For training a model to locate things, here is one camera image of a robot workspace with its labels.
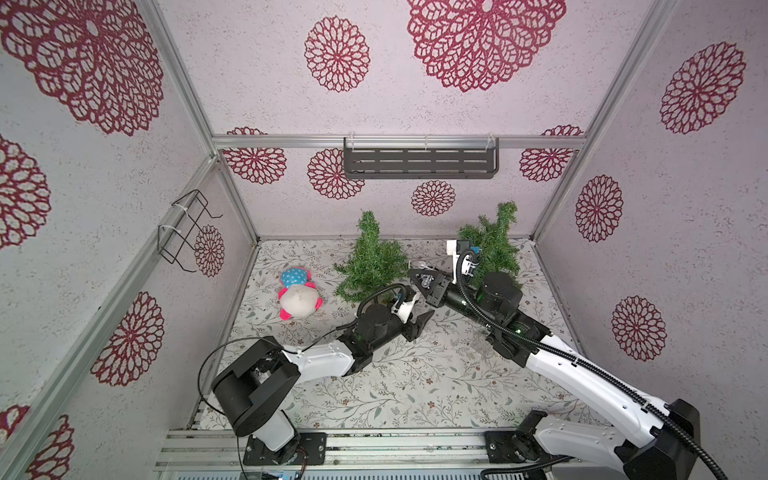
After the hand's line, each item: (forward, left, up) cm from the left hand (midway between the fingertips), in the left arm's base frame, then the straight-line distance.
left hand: (427, 306), depth 81 cm
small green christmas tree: (+7, +15, +10) cm, 19 cm away
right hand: (-4, +7, +20) cm, 21 cm away
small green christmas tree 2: (+12, -20, +9) cm, 25 cm away
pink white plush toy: (+9, +39, -10) cm, 41 cm away
